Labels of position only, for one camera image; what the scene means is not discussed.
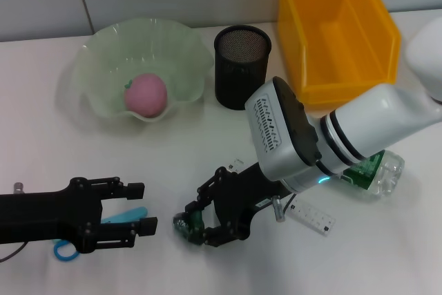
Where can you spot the clear plastic ruler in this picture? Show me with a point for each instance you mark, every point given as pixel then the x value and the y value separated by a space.
pixel 310 217

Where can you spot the pink peach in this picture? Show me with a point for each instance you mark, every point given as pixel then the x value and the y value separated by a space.
pixel 146 96

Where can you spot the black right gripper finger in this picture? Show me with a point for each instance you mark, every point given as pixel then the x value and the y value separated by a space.
pixel 224 236
pixel 210 188

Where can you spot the black mesh pen holder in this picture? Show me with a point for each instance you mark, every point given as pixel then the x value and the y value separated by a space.
pixel 238 77

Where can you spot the green plastic wrapper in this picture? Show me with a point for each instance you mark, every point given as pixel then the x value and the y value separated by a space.
pixel 188 227

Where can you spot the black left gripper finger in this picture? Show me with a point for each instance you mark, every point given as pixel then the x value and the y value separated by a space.
pixel 146 227
pixel 134 190

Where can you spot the blue scissors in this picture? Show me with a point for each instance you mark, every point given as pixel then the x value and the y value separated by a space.
pixel 131 212

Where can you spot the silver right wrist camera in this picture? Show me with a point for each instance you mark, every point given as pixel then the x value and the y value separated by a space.
pixel 276 129

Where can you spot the green glass fruit plate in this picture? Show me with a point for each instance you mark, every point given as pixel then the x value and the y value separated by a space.
pixel 138 49

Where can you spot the yellow plastic storage bin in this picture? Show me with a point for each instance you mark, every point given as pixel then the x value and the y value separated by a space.
pixel 345 32

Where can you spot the clear water bottle green label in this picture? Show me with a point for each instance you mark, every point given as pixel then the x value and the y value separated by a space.
pixel 386 174

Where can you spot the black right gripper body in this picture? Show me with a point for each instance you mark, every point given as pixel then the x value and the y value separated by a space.
pixel 238 201

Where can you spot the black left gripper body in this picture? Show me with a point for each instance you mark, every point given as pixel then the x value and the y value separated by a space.
pixel 41 217

